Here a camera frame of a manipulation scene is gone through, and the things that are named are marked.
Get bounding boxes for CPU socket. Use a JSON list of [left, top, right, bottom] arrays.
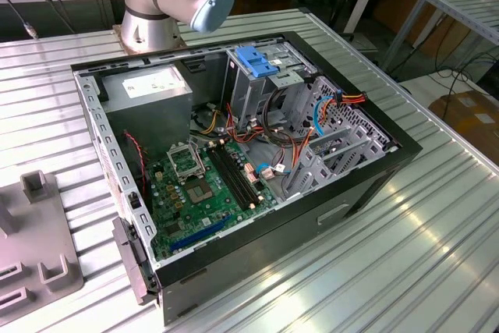
[[185, 179, 215, 205]]

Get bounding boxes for grey optical drive cage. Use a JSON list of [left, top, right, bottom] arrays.
[[224, 42, 317, 127]]

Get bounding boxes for grey parts rack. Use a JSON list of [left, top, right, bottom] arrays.
[[0, 171, 85, 317]]

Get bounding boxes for long blue data wire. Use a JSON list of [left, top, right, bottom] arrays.
[[310, 97, 337, 138]]

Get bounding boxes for metal socket cover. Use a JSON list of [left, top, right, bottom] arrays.
[[166, 140, 207, 184]]

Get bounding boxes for flat cardboard box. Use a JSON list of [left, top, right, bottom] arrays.
[[428, 89, 499, 158]]

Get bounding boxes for blue expansion slot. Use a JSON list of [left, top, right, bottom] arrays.
[[169, 214, 231, 254]]

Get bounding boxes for black cable bundle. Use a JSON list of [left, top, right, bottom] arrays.
[[261, 85, 303, 149]]

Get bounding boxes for red black twisted wire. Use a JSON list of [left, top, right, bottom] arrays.
[[123, 131, 150, 198]]

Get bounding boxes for black open PC case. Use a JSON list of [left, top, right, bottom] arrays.
[[69, 30, 424, 326]]

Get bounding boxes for yellow wire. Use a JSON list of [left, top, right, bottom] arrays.
[[200, 108, 219, 135]]

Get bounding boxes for black RAM slot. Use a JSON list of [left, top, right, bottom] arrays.
[[218, 142, 260, 204], [213, 143, 257, 208], [224, 140, 264, 201], [207, 145, 253, 211]]

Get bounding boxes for grey disk bay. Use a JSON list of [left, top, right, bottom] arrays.
[[280, 75, 395, 200]]

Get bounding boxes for green motherboard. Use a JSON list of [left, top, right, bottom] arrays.
[[147, 140, 280, 262]]

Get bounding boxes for blue plastic drive latch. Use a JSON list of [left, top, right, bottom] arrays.
[[235, 46, 280, 80]]

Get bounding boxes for grey power supply unit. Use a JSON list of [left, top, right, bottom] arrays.
[[99, 63, 194, 162]]

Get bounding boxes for red orange wire bundle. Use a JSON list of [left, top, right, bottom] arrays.
[[224, 102, 270, 147]]

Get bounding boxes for short blue data wire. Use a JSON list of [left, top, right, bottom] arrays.
[[255, 161, 292, 179]]

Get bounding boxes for grey plastic case latch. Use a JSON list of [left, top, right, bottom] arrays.
[[111, 215, 161, 306]]

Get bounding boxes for orange red power wire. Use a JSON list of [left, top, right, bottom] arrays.
[[334, 90, 370, 107]]

